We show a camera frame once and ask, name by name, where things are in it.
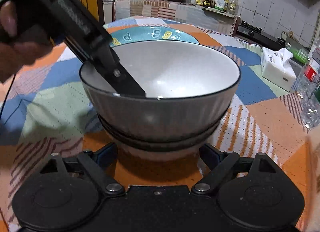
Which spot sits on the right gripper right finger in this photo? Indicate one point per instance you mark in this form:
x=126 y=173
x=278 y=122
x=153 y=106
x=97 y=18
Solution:
x=221 y=165

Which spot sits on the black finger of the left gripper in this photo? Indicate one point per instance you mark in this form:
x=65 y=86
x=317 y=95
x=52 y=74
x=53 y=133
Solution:
x=107 y=64

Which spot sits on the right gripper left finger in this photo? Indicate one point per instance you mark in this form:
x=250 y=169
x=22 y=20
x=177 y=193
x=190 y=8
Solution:
x=95 y=164

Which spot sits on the white bowl black rim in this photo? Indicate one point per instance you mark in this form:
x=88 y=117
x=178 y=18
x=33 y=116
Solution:
x=188 y=89

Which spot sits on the person's left hand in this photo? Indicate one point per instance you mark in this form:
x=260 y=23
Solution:
x=21 y=49

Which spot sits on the yellow wooden chair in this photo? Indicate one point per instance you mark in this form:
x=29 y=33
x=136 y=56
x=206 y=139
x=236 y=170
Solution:
x=95 y=7

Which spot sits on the striped counter cloth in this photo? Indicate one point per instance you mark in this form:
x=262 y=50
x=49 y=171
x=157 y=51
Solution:
x=159 y=12

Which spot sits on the teal alphabet plate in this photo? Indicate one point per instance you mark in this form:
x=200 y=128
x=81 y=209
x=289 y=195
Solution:
x=149 y=33

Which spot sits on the patchwork tablecloth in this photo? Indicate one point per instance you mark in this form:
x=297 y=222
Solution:
x=46 y=110

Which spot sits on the white tissue pack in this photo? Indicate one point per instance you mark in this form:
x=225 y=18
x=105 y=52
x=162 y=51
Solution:
x=276 y=68

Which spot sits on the clear rice bag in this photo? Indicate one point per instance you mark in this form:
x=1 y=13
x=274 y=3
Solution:
x=312 y=180

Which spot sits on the red cap water bottle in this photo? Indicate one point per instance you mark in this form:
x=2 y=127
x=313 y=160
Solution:
x=308 y=91

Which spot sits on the oil bottle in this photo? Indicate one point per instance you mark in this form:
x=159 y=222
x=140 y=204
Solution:
x=226 y=5
x=219 y=4
x=233 y=6

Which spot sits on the black gas stove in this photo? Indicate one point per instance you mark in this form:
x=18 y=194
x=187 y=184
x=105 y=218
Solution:
x=255 y=35

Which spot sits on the green plastic basket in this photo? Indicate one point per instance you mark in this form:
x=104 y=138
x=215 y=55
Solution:
x=299 y=55

